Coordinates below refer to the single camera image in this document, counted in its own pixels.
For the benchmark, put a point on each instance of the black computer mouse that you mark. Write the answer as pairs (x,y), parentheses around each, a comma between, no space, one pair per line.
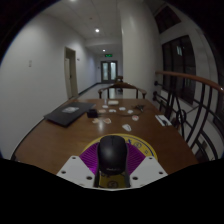
(112,153)

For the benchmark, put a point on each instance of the small beige paper piece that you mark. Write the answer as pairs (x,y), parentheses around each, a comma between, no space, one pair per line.
(96,121)

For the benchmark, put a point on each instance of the green exit sign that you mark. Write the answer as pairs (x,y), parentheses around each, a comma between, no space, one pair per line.
(108,55)

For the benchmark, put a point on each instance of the wooden armchair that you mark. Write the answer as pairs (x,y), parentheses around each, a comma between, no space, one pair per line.
(122,85)

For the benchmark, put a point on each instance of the dark key bunch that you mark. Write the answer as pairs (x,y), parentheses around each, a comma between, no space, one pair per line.
(139,108)

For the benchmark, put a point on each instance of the small white paper piece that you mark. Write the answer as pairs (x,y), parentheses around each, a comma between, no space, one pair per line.
(130,112)
(112,110)
(105,106)
(122,108)

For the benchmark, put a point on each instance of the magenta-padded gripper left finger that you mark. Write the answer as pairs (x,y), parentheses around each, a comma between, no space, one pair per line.
(75,171)

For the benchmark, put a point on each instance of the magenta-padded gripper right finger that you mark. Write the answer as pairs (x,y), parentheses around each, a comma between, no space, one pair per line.
(149,170)

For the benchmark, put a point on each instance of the white rectangular card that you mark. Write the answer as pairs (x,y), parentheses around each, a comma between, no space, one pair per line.
(113,102)

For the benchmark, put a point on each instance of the round yellow mouse pad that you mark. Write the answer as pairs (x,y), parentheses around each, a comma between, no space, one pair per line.
(144,145)

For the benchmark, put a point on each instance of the pale side door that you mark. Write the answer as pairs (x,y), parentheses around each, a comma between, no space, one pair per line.
(71,73)

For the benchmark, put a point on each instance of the white booklet with dark edge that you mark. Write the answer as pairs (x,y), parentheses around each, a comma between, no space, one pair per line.
(163,120)

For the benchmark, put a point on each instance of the white oval paper piece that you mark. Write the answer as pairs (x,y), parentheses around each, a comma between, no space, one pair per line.
(127,127)

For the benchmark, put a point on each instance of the small black box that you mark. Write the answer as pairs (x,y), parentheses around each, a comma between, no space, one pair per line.
(92,113)

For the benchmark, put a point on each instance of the large dark window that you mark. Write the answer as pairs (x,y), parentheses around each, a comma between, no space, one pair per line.
(180,66)

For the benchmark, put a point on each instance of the glass double door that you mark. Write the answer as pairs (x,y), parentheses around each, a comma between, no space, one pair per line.
(109,71)

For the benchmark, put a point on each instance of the round ceiling light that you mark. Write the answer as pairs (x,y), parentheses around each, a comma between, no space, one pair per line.
(97,30)

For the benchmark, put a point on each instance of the small pink-white paper piece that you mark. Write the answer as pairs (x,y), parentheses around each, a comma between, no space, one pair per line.
(107,120)

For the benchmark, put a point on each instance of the closed dark laptop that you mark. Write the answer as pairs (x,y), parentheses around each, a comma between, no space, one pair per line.
(68,113)

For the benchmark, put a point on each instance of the small white-red paper piece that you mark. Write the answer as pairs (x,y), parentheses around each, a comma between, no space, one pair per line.
(135,118)

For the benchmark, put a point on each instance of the metal railing with wooden handrail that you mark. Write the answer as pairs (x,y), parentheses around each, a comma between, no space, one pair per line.
(186,77)

